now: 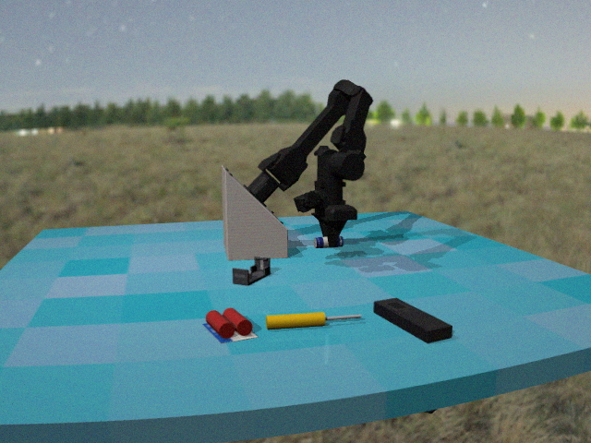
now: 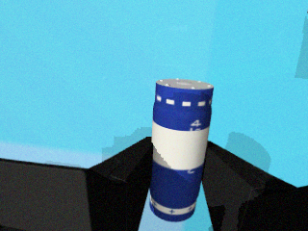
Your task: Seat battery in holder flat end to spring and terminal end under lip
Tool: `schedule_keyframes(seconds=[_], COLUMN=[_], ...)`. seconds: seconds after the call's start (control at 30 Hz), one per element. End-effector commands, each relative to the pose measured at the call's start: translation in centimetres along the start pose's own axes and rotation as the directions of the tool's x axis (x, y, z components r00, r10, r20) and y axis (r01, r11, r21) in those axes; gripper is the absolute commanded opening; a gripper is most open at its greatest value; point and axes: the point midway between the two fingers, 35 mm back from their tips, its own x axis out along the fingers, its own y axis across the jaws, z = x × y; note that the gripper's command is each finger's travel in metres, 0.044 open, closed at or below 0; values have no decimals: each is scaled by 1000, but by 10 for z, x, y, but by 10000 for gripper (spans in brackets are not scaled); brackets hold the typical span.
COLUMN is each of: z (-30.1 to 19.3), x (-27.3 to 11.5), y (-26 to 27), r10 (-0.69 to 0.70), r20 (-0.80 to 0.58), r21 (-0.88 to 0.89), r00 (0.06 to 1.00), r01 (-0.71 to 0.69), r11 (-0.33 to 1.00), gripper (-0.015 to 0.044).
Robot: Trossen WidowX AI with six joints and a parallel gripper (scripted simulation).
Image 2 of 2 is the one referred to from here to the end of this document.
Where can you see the blue and white battery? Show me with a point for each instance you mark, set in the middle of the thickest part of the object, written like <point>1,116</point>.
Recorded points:
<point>180,128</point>

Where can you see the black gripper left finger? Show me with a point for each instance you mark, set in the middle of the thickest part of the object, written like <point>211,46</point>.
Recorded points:
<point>109,196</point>

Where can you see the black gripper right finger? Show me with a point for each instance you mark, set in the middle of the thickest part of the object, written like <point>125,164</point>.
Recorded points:
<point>241,197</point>

